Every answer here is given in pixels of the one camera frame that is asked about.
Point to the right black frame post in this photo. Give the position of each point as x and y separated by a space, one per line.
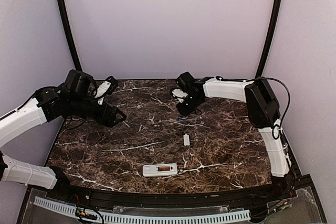
269 38

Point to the orange battery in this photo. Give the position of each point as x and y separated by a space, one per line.
164 168

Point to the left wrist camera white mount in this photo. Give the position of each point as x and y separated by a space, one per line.
106 88

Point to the white battery cover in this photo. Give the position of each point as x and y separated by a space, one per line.
186 139

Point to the white remote control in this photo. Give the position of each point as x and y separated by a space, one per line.
152 170

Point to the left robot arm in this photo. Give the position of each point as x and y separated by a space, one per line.
80 96

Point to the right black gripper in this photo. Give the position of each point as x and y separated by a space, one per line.
185 112

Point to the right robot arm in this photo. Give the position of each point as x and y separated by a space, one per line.
262 106

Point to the black frame post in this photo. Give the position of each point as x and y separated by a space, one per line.
68 34
269 38

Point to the left black frame post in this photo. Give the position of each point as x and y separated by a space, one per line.
68 34

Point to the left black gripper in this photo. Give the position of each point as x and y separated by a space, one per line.
112 111

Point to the white slotted cable duct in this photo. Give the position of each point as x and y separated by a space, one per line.
143 215

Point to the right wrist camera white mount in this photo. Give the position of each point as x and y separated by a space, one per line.
178 94

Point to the black front rail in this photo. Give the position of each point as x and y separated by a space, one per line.
234 198

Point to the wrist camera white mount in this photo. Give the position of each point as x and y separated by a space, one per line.
178 94
106 88

